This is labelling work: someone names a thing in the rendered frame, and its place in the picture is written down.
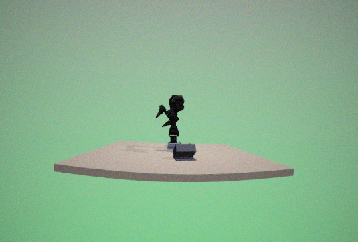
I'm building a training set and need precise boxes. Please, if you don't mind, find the grey sloped panel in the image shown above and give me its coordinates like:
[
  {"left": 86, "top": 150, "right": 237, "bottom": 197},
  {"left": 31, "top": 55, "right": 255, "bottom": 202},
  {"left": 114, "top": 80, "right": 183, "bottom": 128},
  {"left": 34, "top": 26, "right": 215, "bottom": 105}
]
[{"left": 173, "top": 144, "right": 197, "bottom": 161}]

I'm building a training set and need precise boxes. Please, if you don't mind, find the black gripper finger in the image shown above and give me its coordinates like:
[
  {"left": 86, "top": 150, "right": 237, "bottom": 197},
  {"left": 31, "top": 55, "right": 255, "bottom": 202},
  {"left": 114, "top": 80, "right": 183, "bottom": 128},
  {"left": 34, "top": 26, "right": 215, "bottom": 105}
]
[
  {"left": 156, "top": 108, "right": 163, "bottom": 118},
  {"left": 162, "top": 121, "right": 172, "bottom": 127}
]

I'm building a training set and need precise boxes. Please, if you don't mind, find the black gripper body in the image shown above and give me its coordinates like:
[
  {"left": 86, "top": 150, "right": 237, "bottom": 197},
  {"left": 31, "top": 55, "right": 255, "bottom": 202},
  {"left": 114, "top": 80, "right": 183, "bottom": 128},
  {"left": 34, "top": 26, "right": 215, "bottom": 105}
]
[{"left": 159, "top": 105, "right": 177, "bottom": 126}]

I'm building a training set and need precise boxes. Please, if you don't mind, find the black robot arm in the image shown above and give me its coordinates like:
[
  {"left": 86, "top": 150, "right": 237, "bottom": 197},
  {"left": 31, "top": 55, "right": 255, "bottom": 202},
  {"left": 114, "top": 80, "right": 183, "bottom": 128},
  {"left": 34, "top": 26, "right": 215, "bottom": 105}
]
[{"left": 169, "top": 95, "right": 185, "bottom": 143}]

